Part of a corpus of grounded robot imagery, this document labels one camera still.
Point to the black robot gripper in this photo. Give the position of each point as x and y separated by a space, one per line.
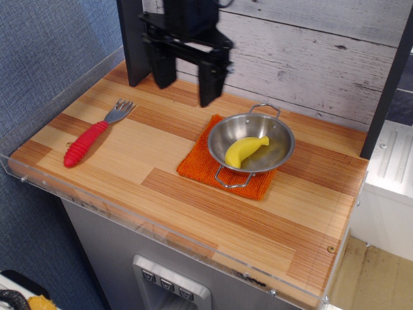
188 30

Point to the yellow toy banana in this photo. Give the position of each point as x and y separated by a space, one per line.
242 149

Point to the small stainless steel wok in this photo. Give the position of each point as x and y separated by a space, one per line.
261 120

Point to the orange knitted cloth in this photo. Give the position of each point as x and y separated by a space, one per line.
199 165

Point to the clear acrylic table guard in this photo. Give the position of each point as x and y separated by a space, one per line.
38 236

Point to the grey toy fridge cabinet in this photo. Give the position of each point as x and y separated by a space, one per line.
111 246

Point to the silver dispenser button panel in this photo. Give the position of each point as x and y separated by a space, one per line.
163 288

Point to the left black vertical post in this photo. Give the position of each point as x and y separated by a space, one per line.
132 28

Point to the black vertical post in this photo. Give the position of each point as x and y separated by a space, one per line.
132 28
393 79

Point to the red handled metal fork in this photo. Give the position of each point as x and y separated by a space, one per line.
79 148

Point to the right black vertical post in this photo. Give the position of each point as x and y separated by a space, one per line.
393 79

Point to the white aluminium frame right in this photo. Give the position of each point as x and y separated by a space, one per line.
382 216

